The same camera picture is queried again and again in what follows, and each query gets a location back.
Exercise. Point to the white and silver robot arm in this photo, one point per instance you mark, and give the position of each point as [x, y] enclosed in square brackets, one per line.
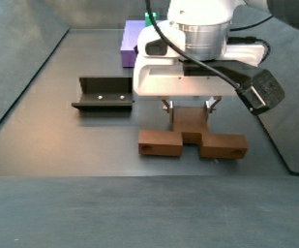
[185, 59]

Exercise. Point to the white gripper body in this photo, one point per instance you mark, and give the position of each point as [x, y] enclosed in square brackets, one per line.
[159, 74]

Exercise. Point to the brown T-shaped block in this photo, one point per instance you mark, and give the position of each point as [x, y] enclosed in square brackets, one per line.
[189, 130]

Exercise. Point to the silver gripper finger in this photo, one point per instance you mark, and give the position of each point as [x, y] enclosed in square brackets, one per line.
[167, 106]
[211, 103]

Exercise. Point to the green U-shaped block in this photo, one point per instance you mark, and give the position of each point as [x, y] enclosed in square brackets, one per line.
[147, 17]

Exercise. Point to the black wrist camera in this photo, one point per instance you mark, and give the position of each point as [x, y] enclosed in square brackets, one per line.
[255, 85]

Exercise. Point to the purple base block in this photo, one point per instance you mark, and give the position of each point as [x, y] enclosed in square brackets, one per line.
[131, 32]

